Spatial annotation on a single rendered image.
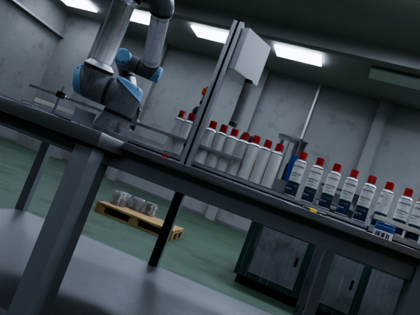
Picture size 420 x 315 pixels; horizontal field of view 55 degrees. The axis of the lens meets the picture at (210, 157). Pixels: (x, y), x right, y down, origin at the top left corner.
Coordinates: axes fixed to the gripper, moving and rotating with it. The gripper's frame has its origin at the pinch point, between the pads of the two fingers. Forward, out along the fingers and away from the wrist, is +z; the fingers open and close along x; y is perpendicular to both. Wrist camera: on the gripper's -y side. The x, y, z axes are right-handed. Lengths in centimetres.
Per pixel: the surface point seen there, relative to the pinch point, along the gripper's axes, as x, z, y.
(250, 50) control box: -59, -19, -14
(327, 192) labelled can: -80, 44, -2
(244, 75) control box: -55, -10, -12
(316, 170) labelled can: -77, 34, -2
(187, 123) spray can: -25.8, 3.7, -2.7
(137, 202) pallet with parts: 123, 5, 395
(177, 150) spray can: -19.5, 15.2, -2.8
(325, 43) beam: -249, -285, 683
